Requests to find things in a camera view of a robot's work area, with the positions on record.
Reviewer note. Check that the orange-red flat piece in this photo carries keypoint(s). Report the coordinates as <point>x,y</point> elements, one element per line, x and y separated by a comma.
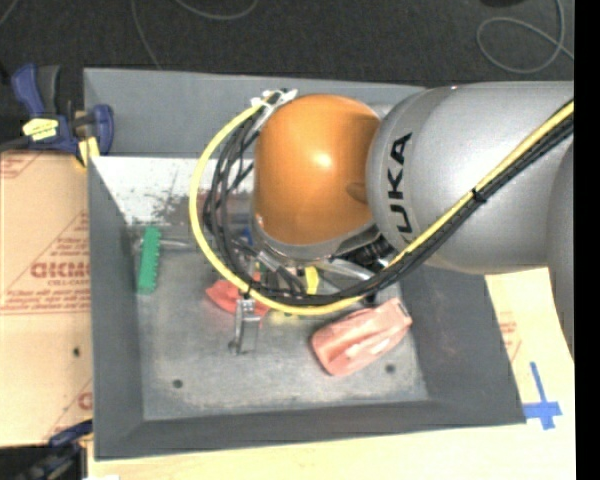
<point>222,293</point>

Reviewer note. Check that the green toothed block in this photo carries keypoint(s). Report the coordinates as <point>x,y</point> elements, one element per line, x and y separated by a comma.
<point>149,263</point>

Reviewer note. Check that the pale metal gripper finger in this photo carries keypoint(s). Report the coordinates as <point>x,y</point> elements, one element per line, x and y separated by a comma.
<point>236,328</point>
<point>251,333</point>

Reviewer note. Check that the black cylinder on white bracket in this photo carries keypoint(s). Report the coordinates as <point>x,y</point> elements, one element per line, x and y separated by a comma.
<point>375,254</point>

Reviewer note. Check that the grey metal bin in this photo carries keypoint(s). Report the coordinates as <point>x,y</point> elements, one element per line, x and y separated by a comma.
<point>300,378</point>

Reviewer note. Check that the brown cardboard board red print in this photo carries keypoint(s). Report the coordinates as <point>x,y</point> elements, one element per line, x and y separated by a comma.
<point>40,268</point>

